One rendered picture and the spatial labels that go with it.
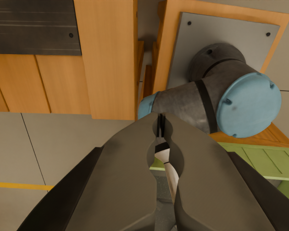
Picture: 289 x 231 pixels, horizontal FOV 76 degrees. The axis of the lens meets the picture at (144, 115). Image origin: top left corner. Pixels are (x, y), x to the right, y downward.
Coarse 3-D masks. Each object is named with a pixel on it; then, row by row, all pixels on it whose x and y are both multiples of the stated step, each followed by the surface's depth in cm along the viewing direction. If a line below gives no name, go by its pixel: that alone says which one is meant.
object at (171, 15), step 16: (176, 0) 46; (192, 0) 46; (176, 16) 48; (224, 16) 48; (240, 16) 47; (256, 16) 47; (272, 16) 47; (288, 16) 47; (176, 32) 50; (160, 48) 52; (272, 48) 51; (160, 64) 55; (160, 80) 57
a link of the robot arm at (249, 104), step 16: (224, 64) 39; (240, 64) 37; (208, 80) 36; (224, 80) 34; (240, 80) 31; (256, 80) 30; (208, 96) 34; (224, 96) 32; (240, 96) 30; (256, 96) 31; (272, 96) 31; (208, 112) 34; (224, 112) 32; (240, 112) 32; (256, 112) 32; (272, 112) 32; (224, 128) 33; (240, 128) 34; (256, 128) 34
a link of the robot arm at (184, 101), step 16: (160, 96) 37; (176, 96) 36; (192, 96) 34; (144, 112) 36; (160, 112) 35; (176, 112) 35; (192, 112) 34; (208, 128) 35; (160, 144) 35; (176, 176) 34
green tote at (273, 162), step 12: (228, 144) 74; (240, 144) 76; (240, 156) 70; (252, 156) 70; (264, 156) 71; (276, 156) 71; (288, 156) 72; (156, 168) 61; (264, 168) 65; (276, 168) 66; (288, 168) 66; (288, 180) 62; (288, 192) 75
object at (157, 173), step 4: (152, 172) 78; (156, 172) 78; (160, 172) 78; (164, 172) 78; (268, 180) 78; (272, 180) 78; (276, 180) 78; (280, 180) 78; (272, 184) 80; (276, 184) 80
